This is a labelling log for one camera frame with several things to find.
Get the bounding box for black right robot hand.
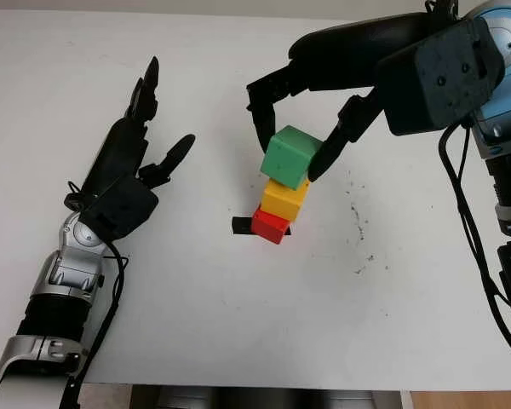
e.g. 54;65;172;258
245;12;446;182

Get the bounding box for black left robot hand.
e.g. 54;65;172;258
65;55;198;206

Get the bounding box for green cube block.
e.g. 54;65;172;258
259;124;325;191

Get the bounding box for yellow cube block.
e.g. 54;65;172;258
261;178;312;223

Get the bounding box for red cube block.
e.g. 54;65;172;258
250;207;291;246

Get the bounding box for black tape strip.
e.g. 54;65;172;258
232;216;292;237

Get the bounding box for dark robot torso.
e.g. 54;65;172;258
130;383;405;409

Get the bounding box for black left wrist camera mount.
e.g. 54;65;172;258
77;173;161;245

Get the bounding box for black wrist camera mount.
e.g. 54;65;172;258
77;173;161;245
376;18;507;138

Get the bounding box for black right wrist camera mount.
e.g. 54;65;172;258
376;18;507;138

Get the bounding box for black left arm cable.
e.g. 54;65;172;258
58;181;129;409

